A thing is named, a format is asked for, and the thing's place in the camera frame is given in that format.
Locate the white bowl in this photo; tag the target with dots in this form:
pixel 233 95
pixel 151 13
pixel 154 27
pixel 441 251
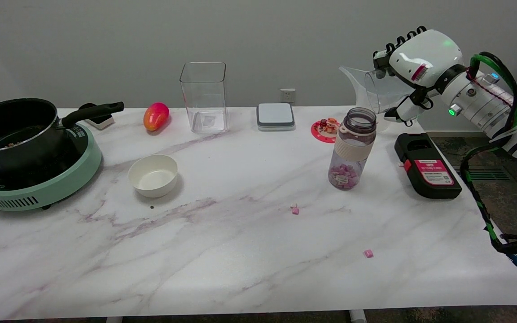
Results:
pixel 153 179

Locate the small black white gadget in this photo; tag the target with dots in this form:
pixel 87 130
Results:
pixel 101 121

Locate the white wall socket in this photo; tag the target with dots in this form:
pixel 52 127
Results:
pixel 287 95

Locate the clear bottle with beige sleeve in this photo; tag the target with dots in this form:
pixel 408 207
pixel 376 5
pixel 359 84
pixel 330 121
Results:
pixel 352 148

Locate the red coaster with figurines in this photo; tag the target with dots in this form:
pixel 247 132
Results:
pixel 321 134

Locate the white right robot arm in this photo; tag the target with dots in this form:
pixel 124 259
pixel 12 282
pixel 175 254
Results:
pixel 483 101

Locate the large translucent measuring jug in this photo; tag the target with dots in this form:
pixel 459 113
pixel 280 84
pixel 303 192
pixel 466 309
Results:
pixel 355 80

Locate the green induction cooker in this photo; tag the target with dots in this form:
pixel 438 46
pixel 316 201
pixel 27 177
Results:
pixel 61 188

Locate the pink white candy pile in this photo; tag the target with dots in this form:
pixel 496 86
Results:
pixel 343 175

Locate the clear square storage container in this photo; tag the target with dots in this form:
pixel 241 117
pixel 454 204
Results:
pixel 204 121

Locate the floor vent grille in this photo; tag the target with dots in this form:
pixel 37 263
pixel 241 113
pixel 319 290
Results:
pixel 487 174

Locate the red yellow toy mango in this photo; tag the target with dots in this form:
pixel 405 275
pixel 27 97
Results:
pixel 155 115

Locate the clear plastic measuring cup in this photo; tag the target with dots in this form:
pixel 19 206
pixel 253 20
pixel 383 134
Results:
pixel 384 92

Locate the black box with pink label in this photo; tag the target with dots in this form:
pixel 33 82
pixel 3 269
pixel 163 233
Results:
pixel 433 186

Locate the small pink candy piece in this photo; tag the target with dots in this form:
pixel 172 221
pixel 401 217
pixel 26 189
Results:
pixel 368 254
pixel 295 210

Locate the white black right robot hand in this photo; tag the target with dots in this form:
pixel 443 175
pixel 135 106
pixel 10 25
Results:
pixel 424 54

